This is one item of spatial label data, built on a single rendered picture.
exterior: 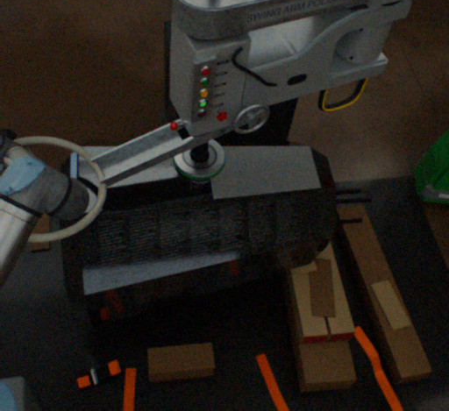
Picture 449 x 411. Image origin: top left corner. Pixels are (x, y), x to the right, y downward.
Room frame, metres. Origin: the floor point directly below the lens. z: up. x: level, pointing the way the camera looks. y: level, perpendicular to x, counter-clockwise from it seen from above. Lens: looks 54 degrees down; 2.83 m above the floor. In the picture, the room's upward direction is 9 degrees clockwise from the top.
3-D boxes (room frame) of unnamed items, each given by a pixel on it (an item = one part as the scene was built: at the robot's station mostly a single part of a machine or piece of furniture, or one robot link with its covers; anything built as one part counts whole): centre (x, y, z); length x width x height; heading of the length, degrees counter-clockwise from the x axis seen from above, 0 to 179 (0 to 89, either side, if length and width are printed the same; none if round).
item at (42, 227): (1.56, 0.93, 0.02); 0.25 x 0.10 x 0.01; 16
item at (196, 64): (1.43, 0.12, 1.37); 0.08 x 0.03 x 0.28; 121
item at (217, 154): (1.57, 0.12, 0.84); 0.21 x 0.21 x 0.01
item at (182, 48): (1.61, 0.05, 1.32); 0.36 x 0.22 x 0.45; 121
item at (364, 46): (1.91, -0.45, 1.34); 0.19 x 0.19 x 0.20
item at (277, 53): (1.76, -0.22, 1.30); 0.74 x 0.23 x 0.49; 121
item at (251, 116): (1.53, -0.05, 1.20); 0.15 x 0.10 x 0.15; 121
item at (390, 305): (1.37, -0.91, 0.13); 0.25 x 0.10 x 0.01; 24
